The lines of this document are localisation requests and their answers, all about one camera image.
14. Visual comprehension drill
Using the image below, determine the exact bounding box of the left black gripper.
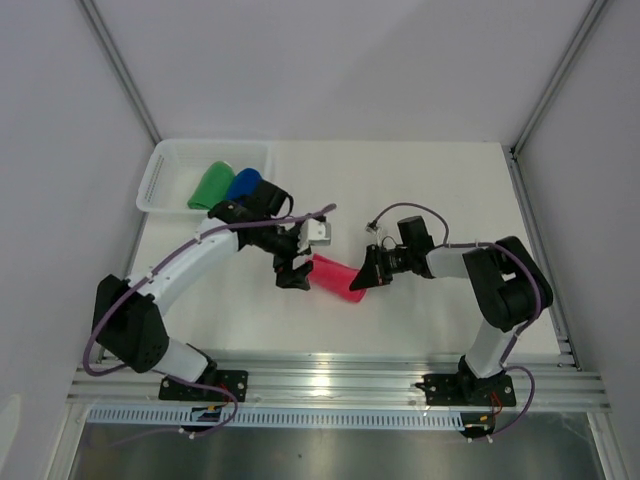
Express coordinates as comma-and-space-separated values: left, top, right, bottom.
257, 215, 315, 290

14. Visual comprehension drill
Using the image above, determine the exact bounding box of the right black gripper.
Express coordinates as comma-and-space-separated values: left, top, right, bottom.
350, 243, 413, 291

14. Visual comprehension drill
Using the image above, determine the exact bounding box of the blue towel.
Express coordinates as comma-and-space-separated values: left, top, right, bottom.
225, 168, 263, 201

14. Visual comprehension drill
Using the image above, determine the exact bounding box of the pink towel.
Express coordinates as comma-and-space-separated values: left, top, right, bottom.
309, 254, 367, 303

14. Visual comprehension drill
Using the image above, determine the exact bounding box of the green towel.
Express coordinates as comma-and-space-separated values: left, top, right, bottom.
187, 161, 235, 210

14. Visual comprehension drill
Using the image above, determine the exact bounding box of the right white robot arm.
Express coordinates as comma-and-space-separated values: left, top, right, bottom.
349, 216, 553, 404

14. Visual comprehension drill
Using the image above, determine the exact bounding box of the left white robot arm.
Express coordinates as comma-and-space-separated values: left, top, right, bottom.
87, 180, 334, 400

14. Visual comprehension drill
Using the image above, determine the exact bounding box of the white plastic basket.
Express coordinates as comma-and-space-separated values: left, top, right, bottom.
136, 139, 274, 217

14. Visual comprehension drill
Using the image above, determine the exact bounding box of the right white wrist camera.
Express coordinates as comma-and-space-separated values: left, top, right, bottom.
365, 221, 384, 244

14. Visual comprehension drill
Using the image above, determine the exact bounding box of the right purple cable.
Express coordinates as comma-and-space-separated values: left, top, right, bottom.
367, 202, 544, 444

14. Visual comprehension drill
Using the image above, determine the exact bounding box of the purple cable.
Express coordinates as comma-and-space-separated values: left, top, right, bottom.
367, 202, 544, 444
82, 202, 337, 444

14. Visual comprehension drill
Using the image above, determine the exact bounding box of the aluminium front rail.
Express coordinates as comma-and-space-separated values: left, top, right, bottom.
67, 349, 612, 412

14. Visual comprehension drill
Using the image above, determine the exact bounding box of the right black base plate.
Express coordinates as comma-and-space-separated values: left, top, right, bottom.
414, 373, 516, 407

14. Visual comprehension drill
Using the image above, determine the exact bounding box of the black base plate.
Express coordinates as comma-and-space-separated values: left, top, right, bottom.
158, 369, 249, 403
414, 373, 516, 407

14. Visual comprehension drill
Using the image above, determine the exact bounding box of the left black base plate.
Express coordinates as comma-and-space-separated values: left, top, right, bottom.
158, 369, 249, 403

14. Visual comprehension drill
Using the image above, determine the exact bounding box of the right aluminium corner post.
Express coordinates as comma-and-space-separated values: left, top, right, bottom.
509, 0, 614, 156

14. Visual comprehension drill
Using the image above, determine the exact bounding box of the aluminium corner post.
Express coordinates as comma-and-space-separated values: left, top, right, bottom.
75, 0, 162, 145
509, 0, 614, 156

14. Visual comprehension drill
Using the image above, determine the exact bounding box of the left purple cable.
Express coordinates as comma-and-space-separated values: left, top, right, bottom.
82, 202, 337, 444

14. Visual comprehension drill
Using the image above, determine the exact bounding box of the white slotted cable duct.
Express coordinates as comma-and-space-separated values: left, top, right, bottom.
86, 405, 473, 431

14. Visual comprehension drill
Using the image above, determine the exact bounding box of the left aluminium corner post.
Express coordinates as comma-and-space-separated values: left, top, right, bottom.
75, 0, 162, 145

